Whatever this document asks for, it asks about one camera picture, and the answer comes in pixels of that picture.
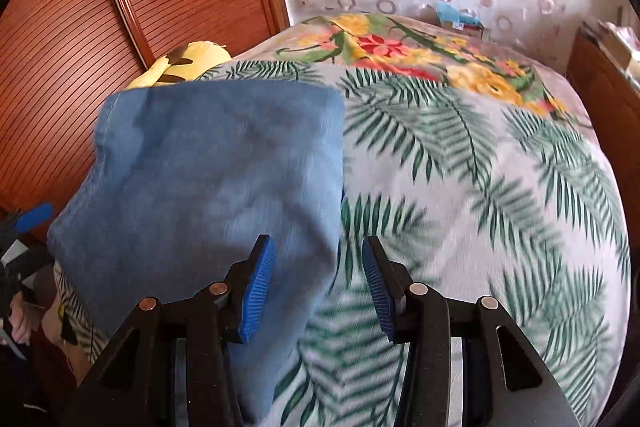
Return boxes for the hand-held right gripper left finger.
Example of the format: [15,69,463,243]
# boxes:
[75,234,276,427]

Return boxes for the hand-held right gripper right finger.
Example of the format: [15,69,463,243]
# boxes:
[362,236,581,427]

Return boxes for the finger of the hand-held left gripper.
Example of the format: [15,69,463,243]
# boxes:
[0,203,55,238]
[0,254,54,290]

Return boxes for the blue denim pants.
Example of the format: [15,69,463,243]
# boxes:
[47,79,347,425]

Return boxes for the person's left hand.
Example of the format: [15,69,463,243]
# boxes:
[10,298,34,344]

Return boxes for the leaf print bed sheet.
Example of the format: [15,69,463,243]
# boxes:
[52,59,631,427]

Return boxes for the wooden slatted wardrobe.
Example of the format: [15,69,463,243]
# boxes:
[0,0,291,248]

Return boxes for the yellow plush toy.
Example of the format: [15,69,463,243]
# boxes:
[125,41,233,88]

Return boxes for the floral blanket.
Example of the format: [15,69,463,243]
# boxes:
[232,13,596,142]

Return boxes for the small cardboard box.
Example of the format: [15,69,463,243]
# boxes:
[440,14,486,40]

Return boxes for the blue plastic bag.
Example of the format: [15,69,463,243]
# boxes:
[435,1,476,25]

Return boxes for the long wooden cabinet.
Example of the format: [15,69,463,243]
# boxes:
[567,29,640,132]

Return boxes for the beige open box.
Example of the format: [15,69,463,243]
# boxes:
[600,23,640,70]

